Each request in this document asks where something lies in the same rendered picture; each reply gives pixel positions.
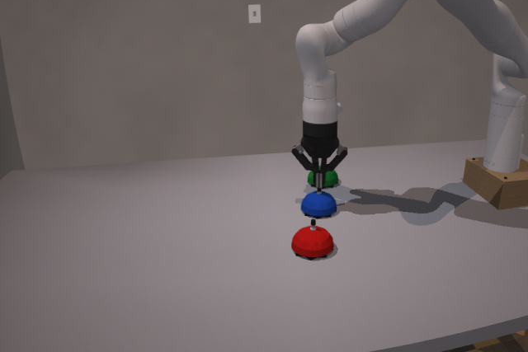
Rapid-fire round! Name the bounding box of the blue bell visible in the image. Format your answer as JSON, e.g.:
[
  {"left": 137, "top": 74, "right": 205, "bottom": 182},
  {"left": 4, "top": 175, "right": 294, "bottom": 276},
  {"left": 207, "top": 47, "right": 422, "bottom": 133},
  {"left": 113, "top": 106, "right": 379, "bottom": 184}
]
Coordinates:
[{"left": 301, "top": 188, "right": 337, "bottom": 219}]

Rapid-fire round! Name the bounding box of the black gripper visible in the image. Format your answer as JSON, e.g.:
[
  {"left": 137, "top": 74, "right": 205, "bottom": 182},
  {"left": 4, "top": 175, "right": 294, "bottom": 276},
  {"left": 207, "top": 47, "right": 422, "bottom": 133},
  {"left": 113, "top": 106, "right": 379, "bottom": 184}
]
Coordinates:
[{"left": 291, "top": 121, "right": 347, "bottom": 189}]

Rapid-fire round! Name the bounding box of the green service bell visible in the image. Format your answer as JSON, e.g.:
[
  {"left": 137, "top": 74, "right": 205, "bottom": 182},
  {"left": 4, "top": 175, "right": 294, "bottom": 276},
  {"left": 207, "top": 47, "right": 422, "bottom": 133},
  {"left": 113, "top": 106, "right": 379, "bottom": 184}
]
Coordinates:
[{"left": 308, "top": 170, "right": 338, "bottom": 189}]

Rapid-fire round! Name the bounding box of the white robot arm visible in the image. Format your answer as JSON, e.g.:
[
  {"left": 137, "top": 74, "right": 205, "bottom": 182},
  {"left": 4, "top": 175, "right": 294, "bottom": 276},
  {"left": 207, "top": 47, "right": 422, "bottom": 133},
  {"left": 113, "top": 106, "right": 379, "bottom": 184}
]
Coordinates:
[{"left": 295, "top": 0, "right": 528, "bottom": 173}]

